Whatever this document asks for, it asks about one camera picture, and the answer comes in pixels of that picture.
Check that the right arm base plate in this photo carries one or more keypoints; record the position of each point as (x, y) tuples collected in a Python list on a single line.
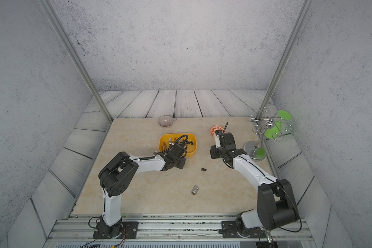
[(235, 229)]

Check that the left aluminium frame post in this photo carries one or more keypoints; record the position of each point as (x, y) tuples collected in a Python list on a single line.
[(63, 36)]

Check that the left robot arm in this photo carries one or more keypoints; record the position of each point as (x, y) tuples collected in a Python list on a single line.
[(117, 175)]

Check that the striped glass bowl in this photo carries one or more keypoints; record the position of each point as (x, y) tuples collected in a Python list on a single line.
[(165, 121)]

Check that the right aluminium frame post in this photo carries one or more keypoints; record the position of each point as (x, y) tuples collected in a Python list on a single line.
[(303, 14)]

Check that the orange patterned bowl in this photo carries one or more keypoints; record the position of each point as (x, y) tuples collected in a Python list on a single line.
[(213, 129)]

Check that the metal cup tree stand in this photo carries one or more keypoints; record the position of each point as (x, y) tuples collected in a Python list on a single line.
[(267, 126)]

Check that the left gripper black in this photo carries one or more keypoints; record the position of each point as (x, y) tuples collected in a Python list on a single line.
[(183, 160)]

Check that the aluminium frame post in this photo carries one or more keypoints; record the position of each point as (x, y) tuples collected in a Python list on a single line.
[(63, 36), (303, 14)]

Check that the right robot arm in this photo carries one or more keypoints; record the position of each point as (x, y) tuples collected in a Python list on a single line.
[(276, 204)]

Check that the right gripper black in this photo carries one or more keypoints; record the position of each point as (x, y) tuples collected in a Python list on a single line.
[(213, 149)]

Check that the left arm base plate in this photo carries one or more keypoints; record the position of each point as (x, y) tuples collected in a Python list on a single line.
[(120, 230)]

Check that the silver rook chess piece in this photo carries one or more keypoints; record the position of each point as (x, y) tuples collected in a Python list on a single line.
[(195, 190)]

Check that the yellow plastic storage box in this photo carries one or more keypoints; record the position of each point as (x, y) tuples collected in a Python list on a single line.
[(191, 149)]

